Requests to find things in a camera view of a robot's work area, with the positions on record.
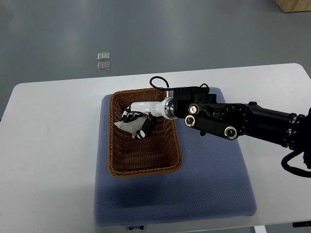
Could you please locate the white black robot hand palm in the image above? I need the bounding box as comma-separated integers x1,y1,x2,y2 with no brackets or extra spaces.
126,100,168,118

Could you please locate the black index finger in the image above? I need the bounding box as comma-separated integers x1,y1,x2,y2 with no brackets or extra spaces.
123,111,143,117

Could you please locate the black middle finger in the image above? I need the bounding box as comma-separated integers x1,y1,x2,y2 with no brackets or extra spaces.
121,116,143,118

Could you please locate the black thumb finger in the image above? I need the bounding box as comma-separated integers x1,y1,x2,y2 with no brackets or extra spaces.
134,116,157,139

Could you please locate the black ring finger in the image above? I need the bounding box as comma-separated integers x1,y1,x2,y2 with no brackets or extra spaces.
121,117,137,123

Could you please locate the white polar bear figurine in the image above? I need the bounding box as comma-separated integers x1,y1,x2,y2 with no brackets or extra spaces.
114,117,147,138

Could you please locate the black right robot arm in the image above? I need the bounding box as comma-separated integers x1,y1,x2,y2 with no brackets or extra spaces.
121,84,311,152

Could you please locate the brown wicker basket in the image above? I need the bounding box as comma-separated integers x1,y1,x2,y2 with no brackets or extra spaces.
108,88,183,178

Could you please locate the lower grey floor plate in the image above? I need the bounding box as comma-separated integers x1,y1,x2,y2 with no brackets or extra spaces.
97,62,110,71

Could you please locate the grey floor plate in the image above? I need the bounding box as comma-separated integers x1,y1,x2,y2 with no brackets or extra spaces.
97,51,110,61
97,62,110,71

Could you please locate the upper grey floor plate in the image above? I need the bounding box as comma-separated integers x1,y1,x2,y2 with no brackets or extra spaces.
97,51,110,61

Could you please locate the blue textured mat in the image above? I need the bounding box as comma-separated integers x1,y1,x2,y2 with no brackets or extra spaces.
94,95,257,227

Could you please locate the wooden box corner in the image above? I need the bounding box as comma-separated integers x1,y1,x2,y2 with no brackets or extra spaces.
275,0,311,13

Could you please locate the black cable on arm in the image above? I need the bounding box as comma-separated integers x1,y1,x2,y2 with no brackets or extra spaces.
281,150,311,178

